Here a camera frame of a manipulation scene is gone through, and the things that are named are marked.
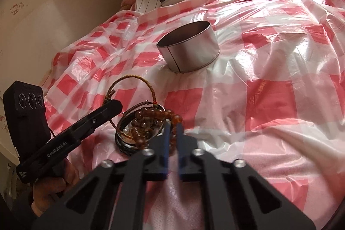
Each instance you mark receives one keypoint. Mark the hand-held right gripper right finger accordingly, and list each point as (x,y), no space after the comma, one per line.
(182,149)

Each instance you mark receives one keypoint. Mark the person's left hand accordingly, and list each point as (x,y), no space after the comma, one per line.
(68,174)

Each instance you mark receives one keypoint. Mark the red white checked plastic sheet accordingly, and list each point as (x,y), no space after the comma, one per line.
(269,98)

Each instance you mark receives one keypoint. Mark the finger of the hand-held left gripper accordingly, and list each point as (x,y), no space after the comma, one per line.
(102,114)

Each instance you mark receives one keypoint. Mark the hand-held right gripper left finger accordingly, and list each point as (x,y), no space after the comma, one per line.
(164,143)

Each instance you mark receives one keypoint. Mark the pink cloth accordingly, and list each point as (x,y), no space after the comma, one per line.
(128,1)

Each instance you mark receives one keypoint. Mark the round metal tin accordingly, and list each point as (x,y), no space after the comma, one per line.
(188,54)

